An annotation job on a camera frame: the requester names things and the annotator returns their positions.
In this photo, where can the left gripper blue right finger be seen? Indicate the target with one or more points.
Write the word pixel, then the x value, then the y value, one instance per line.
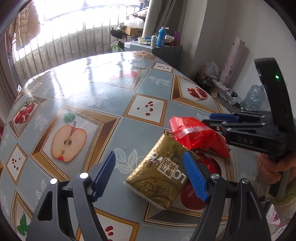
pixel 195 176

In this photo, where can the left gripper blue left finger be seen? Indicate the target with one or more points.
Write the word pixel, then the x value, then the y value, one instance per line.
pixel 102 178

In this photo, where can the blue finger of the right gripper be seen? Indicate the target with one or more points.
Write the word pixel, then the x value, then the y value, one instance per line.
pixel 230 118

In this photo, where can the red foil snack bag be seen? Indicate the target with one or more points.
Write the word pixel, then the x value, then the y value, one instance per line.
pixel 193 134

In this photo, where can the gold tissue pack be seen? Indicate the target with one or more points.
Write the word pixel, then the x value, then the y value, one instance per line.
pixel 161 175

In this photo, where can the person right hand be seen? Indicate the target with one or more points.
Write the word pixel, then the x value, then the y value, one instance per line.
pixel 271 170

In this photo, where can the large clear water jug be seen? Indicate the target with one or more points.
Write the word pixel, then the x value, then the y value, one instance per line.
pixel 255 97

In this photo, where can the grey storage cabinet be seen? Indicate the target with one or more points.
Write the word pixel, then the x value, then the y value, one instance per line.
pixel 169 54

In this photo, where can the purple cup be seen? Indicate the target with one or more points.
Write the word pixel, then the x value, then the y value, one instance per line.
pixel 177 37

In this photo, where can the blue detergent bottle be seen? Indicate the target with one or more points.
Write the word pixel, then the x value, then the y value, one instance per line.
pixel 161 36

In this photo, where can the grey curtain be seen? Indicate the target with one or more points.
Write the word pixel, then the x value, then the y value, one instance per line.
pixel 165 13

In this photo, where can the quilted beige blanket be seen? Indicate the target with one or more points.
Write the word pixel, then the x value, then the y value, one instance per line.
pixel 27 25

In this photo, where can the trash pile by wall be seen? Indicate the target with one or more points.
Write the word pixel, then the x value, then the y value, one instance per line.
pixel 208 79

